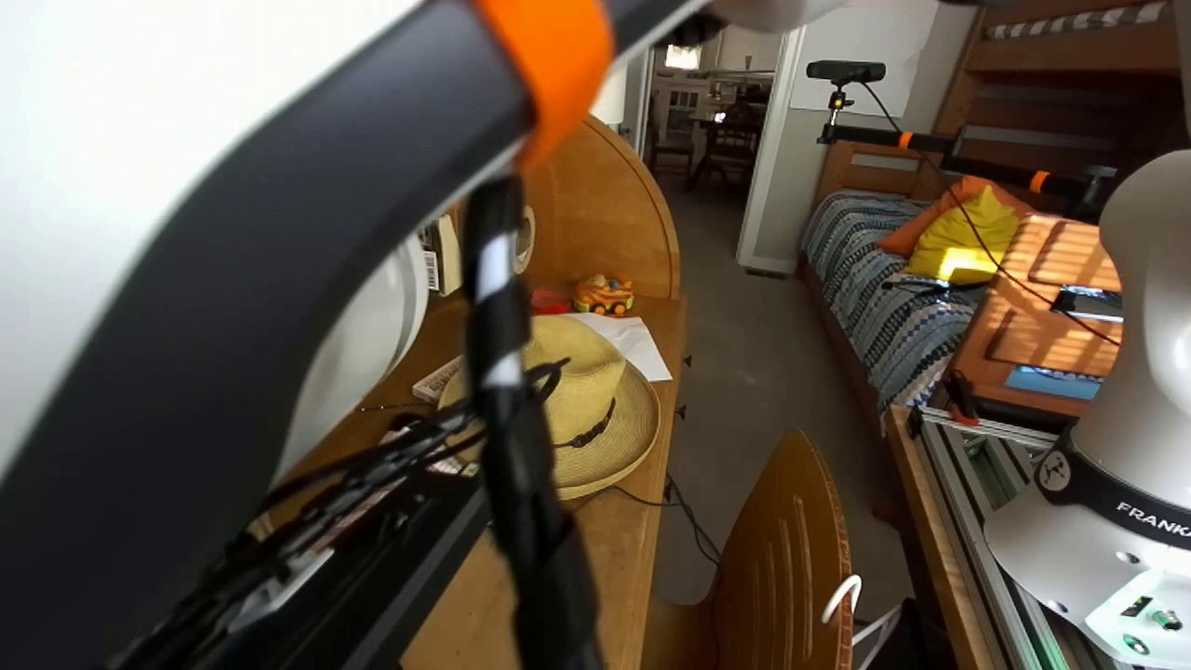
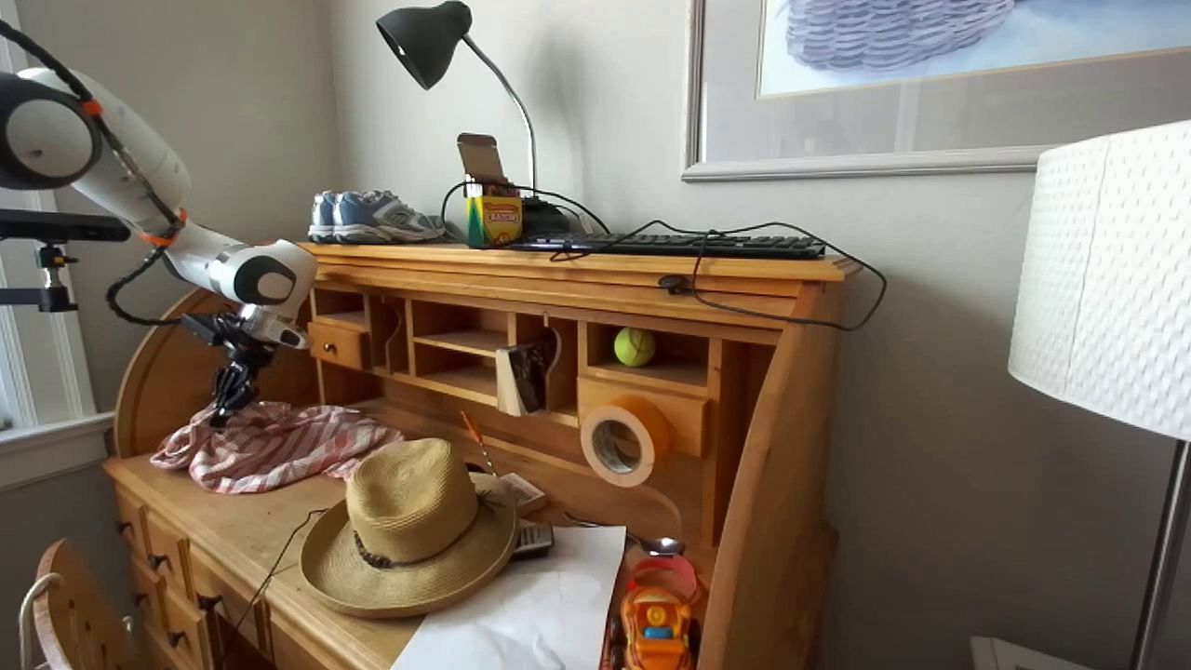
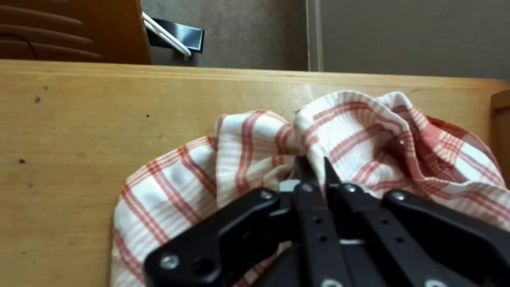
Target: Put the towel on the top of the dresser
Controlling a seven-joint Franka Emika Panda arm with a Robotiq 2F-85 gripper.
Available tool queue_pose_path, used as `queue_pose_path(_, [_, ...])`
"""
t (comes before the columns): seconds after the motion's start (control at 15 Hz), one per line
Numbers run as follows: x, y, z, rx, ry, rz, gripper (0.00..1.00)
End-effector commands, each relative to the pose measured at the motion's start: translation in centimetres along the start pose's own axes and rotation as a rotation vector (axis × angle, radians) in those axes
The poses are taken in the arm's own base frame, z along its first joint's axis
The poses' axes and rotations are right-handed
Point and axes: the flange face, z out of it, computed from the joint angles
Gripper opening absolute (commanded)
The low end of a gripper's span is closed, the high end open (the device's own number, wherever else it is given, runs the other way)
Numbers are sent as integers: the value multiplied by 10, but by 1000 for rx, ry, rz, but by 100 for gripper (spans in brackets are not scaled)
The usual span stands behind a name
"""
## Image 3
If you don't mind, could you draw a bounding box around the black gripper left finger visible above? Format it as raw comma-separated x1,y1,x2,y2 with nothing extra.
143,156,348,287

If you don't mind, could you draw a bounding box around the red white striped towel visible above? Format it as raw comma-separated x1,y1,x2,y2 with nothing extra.
109,89,510,287

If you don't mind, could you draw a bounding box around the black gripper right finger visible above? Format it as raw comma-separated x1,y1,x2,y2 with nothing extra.
324,156,510,287

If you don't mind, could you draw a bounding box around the wooden chair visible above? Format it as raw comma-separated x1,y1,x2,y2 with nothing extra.
0,0,154,67

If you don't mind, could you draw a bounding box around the black flat floor object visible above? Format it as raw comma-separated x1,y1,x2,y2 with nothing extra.
154,17,208,54

